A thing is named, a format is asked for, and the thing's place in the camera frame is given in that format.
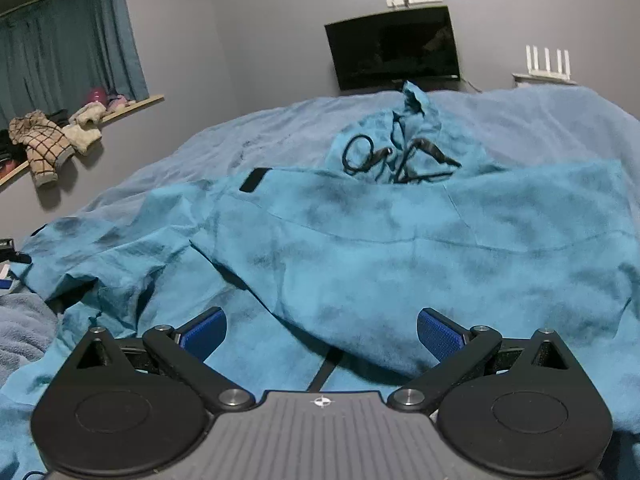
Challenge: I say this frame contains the beige checkered garment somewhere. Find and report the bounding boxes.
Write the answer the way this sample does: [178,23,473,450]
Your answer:
[8,110,75,188]

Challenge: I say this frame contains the wooden window sill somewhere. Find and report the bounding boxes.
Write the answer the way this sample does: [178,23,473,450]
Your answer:
[0,93,166,188]

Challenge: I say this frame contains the white wifi router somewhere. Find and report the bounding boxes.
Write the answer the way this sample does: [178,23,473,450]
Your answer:
[525,44,573,82]

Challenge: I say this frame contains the black flat monitor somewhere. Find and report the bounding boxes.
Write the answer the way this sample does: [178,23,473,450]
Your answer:
[324,6,460,91]

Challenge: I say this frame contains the pink slippers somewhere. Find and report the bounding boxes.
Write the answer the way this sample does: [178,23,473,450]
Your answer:
[86,87,136,114]

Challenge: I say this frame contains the teal window curtain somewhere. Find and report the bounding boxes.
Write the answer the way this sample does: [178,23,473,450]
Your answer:
[1,0,149,128]

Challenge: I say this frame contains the cream fuzzy garment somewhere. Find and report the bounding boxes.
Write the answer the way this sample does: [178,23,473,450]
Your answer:
[62,102,106,155]

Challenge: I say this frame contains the teal tie-dye hooded jacket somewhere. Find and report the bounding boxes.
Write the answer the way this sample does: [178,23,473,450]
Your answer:
[1,84,639,479]

